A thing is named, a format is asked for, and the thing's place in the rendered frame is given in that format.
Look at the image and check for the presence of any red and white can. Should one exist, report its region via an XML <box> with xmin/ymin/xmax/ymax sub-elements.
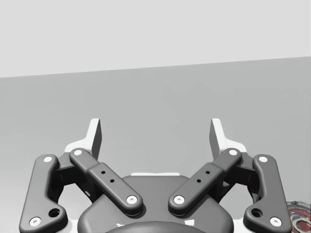
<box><xmin>286</xmin><ymin>200</ymin><xmax>311</xmax><ymax>233</ymax></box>

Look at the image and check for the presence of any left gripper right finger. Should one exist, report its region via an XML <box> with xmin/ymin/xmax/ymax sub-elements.
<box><xmin>168</xmin><ymin>118</ymin><xmax>293</xmax><ymax>233</ymax></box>

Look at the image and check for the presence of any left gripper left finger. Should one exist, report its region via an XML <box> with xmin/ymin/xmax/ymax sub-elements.
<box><xmin>19</xmin><ymin>118</ymin><xmax>143</xmax><ymax>233</ymax></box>

